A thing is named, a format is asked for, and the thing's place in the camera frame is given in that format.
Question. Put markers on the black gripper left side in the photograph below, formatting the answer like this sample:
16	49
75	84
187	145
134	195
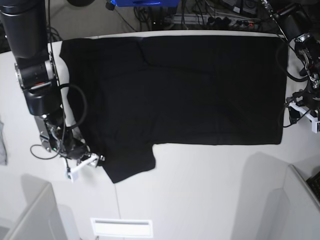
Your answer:
308	97

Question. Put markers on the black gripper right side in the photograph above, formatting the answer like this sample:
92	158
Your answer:
74	149

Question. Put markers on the black T-shirt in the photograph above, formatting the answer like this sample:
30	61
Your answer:
201	90

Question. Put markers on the black robot arm right side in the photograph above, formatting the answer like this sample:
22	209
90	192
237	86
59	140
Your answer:
25	25

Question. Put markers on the white table slot plate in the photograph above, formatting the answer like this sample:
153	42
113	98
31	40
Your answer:
122	228

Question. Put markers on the black keyboard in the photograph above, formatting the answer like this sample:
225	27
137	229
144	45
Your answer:
314	184

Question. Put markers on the white partition panel left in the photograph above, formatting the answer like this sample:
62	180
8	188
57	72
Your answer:
28	209

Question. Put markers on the white partition panel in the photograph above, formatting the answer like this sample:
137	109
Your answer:
28	209
291	212

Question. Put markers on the grey cloth at left edge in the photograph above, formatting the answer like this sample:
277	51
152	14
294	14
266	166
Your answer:
3	151

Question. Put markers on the white partition panel right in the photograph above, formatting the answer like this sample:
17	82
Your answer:
291	212

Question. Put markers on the blue box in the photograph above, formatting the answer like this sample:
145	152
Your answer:
146	3

